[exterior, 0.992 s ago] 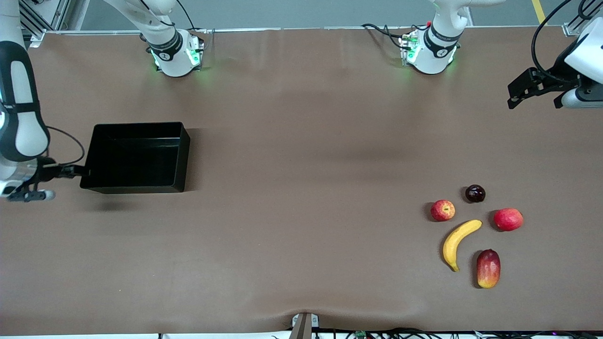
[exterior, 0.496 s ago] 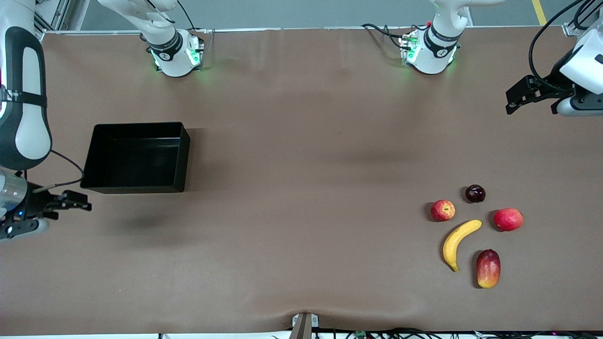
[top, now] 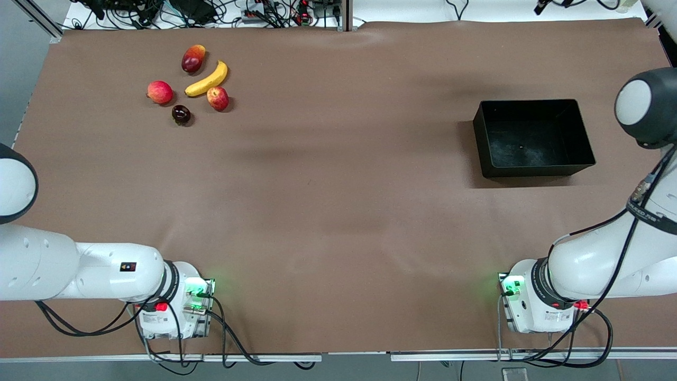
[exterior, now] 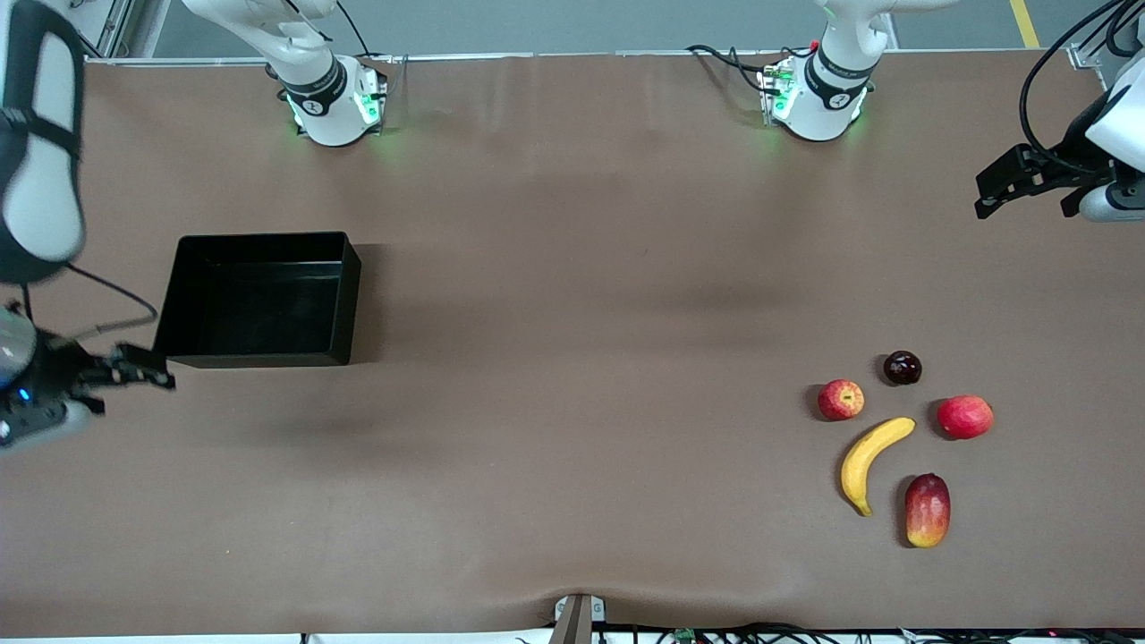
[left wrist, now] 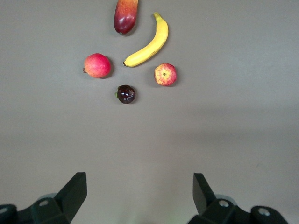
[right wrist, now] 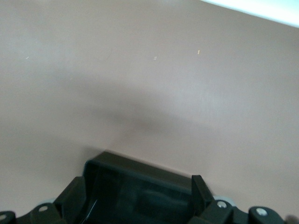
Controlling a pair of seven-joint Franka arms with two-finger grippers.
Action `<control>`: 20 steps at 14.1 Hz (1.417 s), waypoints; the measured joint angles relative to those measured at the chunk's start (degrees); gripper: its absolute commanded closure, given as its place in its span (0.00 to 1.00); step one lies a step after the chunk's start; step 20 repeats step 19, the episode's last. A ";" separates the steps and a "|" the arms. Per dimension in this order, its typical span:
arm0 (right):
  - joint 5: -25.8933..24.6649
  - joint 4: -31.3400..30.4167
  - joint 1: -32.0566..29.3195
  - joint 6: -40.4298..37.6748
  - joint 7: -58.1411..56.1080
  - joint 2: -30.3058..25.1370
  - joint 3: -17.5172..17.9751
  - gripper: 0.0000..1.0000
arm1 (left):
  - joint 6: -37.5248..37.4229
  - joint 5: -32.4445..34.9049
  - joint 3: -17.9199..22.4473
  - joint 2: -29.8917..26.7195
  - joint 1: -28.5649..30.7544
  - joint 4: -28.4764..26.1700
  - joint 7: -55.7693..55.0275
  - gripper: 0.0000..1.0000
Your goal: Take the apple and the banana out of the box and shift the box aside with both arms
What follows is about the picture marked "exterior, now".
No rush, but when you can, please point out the yellow banana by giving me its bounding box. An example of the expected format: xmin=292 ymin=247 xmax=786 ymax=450
xmin=840 ymin=417 xmax=918 ymax=518

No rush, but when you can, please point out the black base power cable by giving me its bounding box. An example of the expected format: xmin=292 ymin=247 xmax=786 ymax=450
xmin=685 ymin=43 xmax=810 ymax=90

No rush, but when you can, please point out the small red yellow apple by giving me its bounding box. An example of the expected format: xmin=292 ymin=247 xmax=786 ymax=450
xmin=817 ymin=379 xmax=866 ymax=422

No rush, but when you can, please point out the red round apple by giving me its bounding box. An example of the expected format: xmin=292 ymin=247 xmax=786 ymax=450
xmin=937 ymin=394 xmax=995 ymax=441

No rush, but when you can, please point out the black plastic box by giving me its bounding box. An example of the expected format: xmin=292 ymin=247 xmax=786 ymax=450
xmin=152 ymin=232 xmax=362 ymax=369

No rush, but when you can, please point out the aluminium frame profile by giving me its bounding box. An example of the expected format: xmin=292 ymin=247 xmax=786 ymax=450
xmin=72 ymin=0 xmax=135 ymax=60

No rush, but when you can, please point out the brown table mat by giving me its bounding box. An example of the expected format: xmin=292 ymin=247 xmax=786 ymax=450
xmin=0 ymin=52 xmax=1145 ymax=638

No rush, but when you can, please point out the red yellow mango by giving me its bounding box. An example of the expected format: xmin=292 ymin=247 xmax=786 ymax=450
xmin=903 ymin=473 xmax=952 ymax=549

